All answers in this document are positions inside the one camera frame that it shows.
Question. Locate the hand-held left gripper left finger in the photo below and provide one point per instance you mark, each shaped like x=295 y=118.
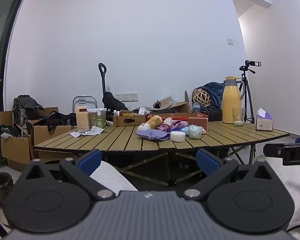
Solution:
x=91 y=158

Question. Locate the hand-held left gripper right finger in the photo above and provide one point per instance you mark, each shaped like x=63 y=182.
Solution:
x=207 y=161

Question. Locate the white round container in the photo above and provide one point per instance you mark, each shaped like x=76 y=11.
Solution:
x=178 y=136

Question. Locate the red cardboard box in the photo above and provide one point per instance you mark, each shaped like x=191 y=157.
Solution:
x=197 y=123

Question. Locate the white plush toy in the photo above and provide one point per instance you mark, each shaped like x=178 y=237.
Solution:
x=142 y=128

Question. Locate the purple towel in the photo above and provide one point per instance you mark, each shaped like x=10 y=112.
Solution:
x=152 y=135

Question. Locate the yellow plush toy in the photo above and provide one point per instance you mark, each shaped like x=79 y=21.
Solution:
x=153 y=122

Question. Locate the person's white trouser leg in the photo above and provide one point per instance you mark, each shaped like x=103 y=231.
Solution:
x=295 y=187
x=112 y=177

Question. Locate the white paper packets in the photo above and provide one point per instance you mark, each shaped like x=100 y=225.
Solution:
x=95 y=130

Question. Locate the green spray bottle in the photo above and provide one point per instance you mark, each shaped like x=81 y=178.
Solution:
x=99 y=123

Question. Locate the light blue cloth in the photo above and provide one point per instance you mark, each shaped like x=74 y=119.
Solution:
x=185 y=130

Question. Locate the tall tan wooden box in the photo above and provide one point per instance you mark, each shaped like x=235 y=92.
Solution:
x=82 y=120

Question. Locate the purple tissue box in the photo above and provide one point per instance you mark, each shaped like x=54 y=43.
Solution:
x=263 y=123

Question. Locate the lidded snack container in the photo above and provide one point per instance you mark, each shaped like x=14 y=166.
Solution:
x=93 y=118

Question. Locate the black bag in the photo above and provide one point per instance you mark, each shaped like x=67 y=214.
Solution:
x=212 y=115

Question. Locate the brown cardboard tray box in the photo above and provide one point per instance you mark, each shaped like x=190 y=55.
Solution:
x=120 y=122

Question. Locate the low brown cardboard box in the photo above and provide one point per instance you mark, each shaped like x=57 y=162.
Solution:
x=50 y=136

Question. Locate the pink satin scrunchie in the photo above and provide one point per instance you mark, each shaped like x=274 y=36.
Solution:
x=176 y=124

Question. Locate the white candle jar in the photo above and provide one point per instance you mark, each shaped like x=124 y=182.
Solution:
x=238 y=122

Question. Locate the black jacket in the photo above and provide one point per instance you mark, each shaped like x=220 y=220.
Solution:
x=60 y=118

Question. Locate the blue water bottle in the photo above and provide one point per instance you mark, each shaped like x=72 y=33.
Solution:
x=196 y=108

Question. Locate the open brown cardboard box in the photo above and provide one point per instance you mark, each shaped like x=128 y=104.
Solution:
x=183 y=107

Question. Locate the clear drinking glass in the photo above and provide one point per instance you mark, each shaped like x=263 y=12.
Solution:
x=241 y=112

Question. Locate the black folding trolley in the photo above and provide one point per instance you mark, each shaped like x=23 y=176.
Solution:
x=110 y=100

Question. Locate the metal folding stool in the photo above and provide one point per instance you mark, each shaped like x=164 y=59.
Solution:
x=85 y=96

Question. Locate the yellow thermos jug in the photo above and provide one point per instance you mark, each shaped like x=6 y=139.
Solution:
x=231 y=102

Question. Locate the wicker ball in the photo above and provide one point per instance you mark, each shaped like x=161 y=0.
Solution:
x=202 y=97

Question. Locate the black clothing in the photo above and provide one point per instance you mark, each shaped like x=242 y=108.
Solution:
x=162 y=110

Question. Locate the blue cloth bag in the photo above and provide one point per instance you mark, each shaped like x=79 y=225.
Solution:
x=216 y=92

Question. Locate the large brown cardboard box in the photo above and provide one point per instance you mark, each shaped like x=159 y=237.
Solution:
x=15 y=150

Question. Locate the black tripod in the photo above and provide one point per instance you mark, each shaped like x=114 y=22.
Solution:
x=245 y=82

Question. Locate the black backpack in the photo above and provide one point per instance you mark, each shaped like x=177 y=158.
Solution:
x=25 y=107

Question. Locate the trash bin with black bag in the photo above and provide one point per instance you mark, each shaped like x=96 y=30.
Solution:
x=0 y=187

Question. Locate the black framed glass door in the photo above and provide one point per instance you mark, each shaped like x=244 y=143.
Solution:
x=0 y=55

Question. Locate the white wall socket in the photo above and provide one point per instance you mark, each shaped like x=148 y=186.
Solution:
x=126 y=97
x=134 y=97
x=118 y=97

